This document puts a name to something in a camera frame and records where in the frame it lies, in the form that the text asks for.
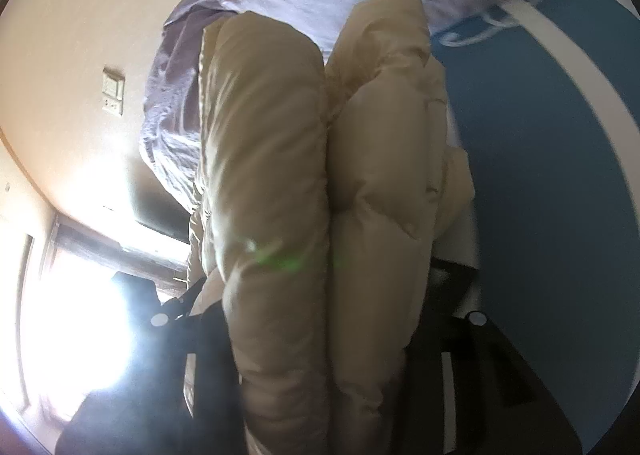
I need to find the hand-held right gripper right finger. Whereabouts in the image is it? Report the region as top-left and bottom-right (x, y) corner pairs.
(400, 255), (587, 455)

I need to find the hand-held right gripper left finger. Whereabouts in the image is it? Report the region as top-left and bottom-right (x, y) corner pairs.
(55, 280), (246, 455)

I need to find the cream quilted down jacket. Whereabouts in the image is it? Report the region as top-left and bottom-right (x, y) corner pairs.
(184, 0), (477, 455)

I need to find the bright window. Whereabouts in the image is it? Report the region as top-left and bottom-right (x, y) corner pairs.
(0, 212), (193, 441)

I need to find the blue white-striped bed sheet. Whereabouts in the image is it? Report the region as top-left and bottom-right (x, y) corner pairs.
(429, 0), (640, 455)

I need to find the crumpled lavender duvet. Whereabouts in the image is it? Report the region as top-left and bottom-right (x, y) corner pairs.
(139, 0), (238, 216)

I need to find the white wall switch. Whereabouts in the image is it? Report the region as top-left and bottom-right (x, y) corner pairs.
(102, 67), (126, 102)

